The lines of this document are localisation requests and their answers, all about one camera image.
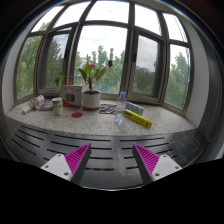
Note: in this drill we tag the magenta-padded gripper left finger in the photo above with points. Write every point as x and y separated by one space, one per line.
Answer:
60 165

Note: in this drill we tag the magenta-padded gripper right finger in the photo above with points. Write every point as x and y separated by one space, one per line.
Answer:
163 166

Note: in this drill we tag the clear plastic water bottle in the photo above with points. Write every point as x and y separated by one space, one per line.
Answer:
120 108

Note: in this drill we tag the long yellow box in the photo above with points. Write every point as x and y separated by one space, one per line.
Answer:
137 118

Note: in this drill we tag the white printed paper cup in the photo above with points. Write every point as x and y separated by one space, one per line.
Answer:
57 107

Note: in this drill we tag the light blue box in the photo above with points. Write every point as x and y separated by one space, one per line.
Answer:
135 107

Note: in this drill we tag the red and white filament box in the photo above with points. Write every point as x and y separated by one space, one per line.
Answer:
71 96

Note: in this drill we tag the potted plant in white pot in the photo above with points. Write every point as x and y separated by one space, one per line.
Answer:
91 100

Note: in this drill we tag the black openwork trivet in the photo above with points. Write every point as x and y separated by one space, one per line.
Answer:
107 109

